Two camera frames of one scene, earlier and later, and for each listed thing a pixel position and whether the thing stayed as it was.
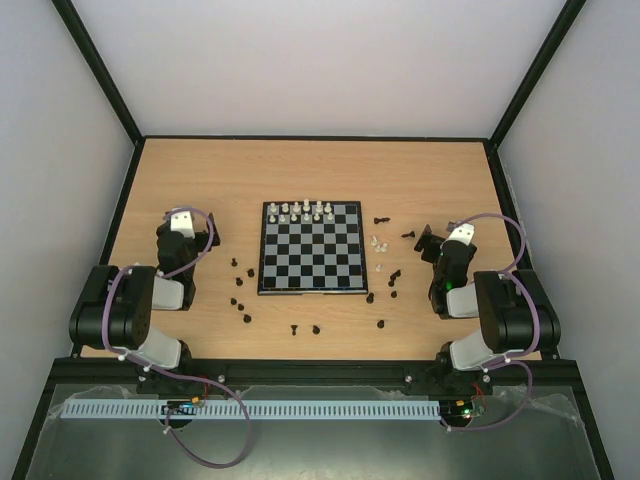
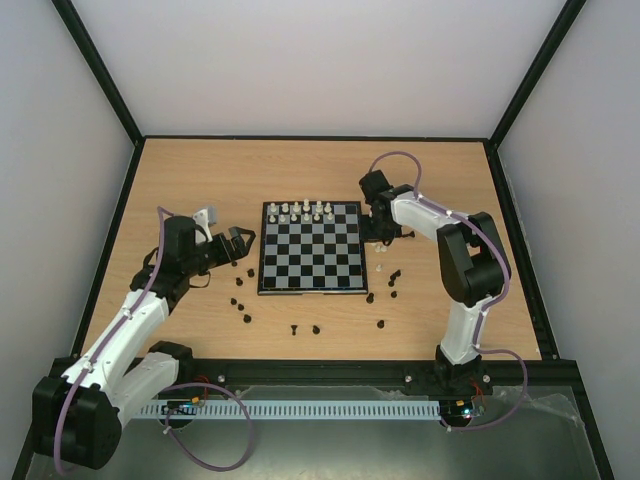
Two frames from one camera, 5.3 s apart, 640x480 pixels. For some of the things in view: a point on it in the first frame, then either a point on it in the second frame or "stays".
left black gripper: [216, 238] -> [241, 250]
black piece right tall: [394, 276] stays
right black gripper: [432, 243] -> [379, 230]
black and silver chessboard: [312, 248] stays
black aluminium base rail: [532, 378] stays
